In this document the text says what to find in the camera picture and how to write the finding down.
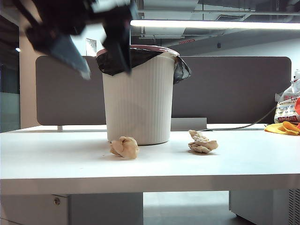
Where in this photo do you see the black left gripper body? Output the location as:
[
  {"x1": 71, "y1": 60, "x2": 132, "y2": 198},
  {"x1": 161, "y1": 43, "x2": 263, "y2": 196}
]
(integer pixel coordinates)
[{"x1": 11, "y1": 0, "x2": 140, "y2": 53}]

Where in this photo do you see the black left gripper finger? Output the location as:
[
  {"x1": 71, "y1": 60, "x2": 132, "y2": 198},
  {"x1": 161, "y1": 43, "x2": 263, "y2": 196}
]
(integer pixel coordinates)
[
  {"x1": 102, "y1": 20, "x2": 134, "y2": 75},
  {"x1": 48, "y1": 32, "x2": 91, "y2": 80}
]

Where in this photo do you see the round brown paper ball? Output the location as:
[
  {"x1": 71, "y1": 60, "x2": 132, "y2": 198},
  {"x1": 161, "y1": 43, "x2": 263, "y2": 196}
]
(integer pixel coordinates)
[{"x1": 109, "y1": 136, "x2": 140, "y2": 160}]

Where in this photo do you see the layered brown paper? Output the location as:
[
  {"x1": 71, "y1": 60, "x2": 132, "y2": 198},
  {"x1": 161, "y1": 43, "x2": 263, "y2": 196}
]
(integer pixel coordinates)
[{"x1": 187, "y1": 129, "x2": 219, "y2": 154}]

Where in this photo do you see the black plastic trash bag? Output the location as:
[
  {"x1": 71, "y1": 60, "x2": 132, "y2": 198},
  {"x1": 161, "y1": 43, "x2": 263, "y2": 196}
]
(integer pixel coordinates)
[{"x1": 96, "y1": 48, "x2": 192, "y2": 84}]

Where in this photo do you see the white ribbed trash can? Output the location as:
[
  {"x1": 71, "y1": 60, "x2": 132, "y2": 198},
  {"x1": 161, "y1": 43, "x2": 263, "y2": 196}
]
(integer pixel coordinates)
[{"x1": 102, "y1": 45, "x2": 180, "y2": 145}]

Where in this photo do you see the grey desk partition panel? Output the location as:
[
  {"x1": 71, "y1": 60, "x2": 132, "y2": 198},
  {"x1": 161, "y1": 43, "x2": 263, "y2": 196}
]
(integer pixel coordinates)
[{"x1": 35, "y1": 55, "x2": 292, "y2": 126}]

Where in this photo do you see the long ceiling light strip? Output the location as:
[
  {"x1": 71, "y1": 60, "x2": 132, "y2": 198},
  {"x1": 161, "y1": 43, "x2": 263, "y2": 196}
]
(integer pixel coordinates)
[{"x1": 130, "y1": 19, "x2": 300, "y2": 30}]

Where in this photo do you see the ceiling air vent grille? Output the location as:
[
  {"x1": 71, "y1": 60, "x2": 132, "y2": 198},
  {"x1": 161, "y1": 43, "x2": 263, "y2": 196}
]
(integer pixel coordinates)
[{"x1": 217, "y1": 14, "x2": 247, "y2": 21}]

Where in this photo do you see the white drawer cabinet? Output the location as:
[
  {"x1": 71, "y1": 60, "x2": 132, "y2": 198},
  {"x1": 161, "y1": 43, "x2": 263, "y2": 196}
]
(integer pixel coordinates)
[{"x1": 0, "y1": 193, "x2": 143, "y2": 225}]

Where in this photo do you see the yellow cloth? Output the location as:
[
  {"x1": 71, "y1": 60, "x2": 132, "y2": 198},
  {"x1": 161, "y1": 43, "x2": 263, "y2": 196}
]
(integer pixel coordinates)
[{"x1": 264, "y1": 120, "x2": 300, "y2": 136}]

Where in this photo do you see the printed plastic snack bag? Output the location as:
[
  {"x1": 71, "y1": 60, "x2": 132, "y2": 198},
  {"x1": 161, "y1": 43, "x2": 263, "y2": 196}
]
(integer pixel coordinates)
[{"x1": 274, "y1": 69, "x2": 300, "y2": 124}]

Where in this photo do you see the white cabinet with vent grille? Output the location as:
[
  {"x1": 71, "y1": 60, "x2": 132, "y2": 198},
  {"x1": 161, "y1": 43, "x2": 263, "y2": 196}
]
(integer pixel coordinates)
[{"x1": 228, "y1": 189, "x2": 300, "y2": 225}]

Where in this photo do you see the silver wall plate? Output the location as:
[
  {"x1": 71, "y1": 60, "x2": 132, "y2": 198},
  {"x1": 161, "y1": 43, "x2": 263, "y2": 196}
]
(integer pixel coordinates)
[{"x1": 85, "y1": 38, "x2": 97, "y2": 57}]

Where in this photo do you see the pink trash can rim ring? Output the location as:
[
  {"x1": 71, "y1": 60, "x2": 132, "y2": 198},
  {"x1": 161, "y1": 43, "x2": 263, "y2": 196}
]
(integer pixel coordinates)
[{"x1": 97, "y1": 45, "x2": 180, "y2": 57}]

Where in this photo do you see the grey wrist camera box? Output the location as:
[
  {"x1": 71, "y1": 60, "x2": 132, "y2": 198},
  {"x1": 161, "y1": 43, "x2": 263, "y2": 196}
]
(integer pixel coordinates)
[{"x1": 90, "y1": 0, "x2": 132, "y2": 14}]

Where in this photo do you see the grey cable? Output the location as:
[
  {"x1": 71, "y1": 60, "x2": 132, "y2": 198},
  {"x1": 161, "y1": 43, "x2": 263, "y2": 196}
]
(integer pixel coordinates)
[{"x1": 200, "y1": 106, "x2": 278, "y2": 131}]

